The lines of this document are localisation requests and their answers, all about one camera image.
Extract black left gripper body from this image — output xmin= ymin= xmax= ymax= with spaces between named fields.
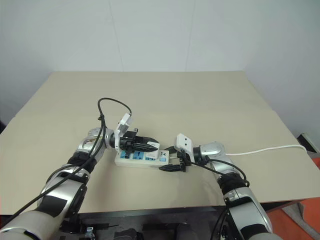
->
xmin=118 ymin=128 xmax=140 ymax=159

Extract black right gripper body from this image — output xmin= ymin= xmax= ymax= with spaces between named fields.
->
xmin=176 ymin=149 xmax=193 ymax=174

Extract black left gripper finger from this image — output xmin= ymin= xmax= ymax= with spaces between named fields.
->
xmin=136 ymin=143 xmax=161 ymax=153
xmin=136 ymin=135 xmax=157 ymax=145

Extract white charger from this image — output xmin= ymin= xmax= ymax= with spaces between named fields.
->
xmin=145 ymin=140 xmax=161 ymax=161

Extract white power strip blue outlets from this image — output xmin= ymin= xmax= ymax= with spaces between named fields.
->
xmin=114 ymin=148 xmax=176 ymax=168

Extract dark rounded shape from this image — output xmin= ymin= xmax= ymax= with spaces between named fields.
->
xmin=113 ymin=227 xmax=144 ymax=240

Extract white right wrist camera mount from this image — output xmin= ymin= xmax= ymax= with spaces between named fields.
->
xmin=174 ymin=133 xmax=198 ymax=164

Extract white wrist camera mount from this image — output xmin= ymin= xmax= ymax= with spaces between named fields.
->
xmin=113 ymin=112 xmax=134 ymax=151
xmin=174 ymin=133 xmax=198 ymax=164

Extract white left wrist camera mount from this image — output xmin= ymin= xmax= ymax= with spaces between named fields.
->
xmin=113 ymin=112 xmax=134 ymax=151

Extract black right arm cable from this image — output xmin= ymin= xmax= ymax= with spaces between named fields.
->
xmin=190 ymin=159 xmax=251 ymax=240

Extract white power strip cable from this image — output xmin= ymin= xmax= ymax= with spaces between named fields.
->
xmin=170 ymin=144 xmax=308 ymax=161

